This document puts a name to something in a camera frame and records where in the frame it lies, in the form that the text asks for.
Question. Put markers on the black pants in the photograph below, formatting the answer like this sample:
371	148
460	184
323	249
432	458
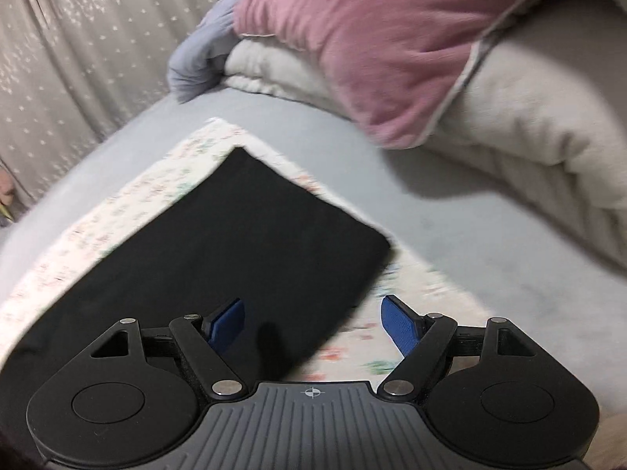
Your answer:
220	235

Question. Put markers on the pink pillow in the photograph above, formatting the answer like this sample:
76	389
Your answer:
367	34

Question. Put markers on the blue-grey blanket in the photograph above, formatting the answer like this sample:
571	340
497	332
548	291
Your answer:
201	58

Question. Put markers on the cream folded blanket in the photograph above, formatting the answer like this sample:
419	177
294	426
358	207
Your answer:
539	132

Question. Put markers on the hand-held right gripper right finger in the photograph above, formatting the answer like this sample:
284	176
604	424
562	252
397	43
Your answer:
399	325

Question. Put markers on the floral bed sheet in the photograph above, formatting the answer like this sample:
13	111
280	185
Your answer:
431	279

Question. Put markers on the grey star-print curtain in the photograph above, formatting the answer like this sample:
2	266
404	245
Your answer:
73	58

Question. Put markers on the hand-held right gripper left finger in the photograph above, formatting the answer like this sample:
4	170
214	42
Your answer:
226	325

